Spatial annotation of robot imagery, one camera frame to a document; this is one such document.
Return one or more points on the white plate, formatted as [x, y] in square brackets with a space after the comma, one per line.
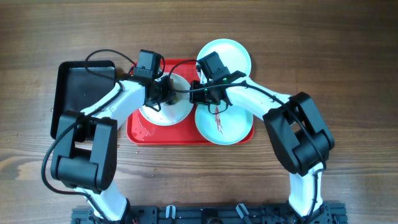
[170, 115]

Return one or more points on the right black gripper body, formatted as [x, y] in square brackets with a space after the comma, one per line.
[201, 94]

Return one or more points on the light blue plate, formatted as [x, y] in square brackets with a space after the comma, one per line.
[223, 124]
[232, 54]

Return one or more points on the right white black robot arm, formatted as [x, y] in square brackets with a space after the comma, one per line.
[300, 138]

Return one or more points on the light blue plate bottom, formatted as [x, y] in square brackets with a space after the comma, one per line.
[223, 124]

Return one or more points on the light blue plate top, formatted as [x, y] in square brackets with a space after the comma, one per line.
[232, 54]

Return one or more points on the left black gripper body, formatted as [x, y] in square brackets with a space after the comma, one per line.
[163, 91]

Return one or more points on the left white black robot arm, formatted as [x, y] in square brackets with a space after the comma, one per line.
[82, 159]

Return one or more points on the green and yellow sponge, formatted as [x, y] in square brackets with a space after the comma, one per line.
[172, 100]

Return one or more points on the black rectangular water tray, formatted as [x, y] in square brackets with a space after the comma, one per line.
[78, 89]

